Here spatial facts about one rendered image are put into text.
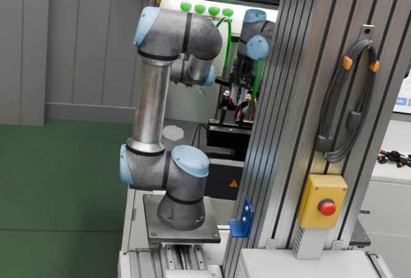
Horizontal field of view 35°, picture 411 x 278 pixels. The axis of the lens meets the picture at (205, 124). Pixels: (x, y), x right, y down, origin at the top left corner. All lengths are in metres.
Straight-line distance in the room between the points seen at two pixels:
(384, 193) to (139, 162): 1.17
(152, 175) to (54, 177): 2.13
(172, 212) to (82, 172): 2.11
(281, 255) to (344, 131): 0.37
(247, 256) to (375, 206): 1.18
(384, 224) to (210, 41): 1.32
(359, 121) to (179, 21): 0.57
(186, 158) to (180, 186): 0.09
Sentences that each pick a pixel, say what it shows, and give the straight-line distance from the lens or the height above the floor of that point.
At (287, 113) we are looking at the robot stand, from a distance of 1.53.
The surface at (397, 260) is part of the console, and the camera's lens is 2.98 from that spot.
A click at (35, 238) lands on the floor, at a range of 3.58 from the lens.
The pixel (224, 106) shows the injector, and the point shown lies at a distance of 2.69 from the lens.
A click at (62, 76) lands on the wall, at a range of 4.50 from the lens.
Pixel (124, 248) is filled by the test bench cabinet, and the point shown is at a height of 0.49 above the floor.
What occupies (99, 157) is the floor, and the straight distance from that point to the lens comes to 4.25.
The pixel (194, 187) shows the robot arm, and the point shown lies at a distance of 1.96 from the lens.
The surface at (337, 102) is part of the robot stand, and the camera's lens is 1.49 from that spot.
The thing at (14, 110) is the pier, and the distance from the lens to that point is 4.50.
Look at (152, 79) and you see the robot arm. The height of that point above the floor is 1.49.
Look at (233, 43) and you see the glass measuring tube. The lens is 2.86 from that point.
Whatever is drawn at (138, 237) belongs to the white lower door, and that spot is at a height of 0.55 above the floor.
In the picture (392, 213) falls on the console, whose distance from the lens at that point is 2.81.
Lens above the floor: 2.28
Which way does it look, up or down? 28 degrees down
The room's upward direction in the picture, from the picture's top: 10 degrees clockwise
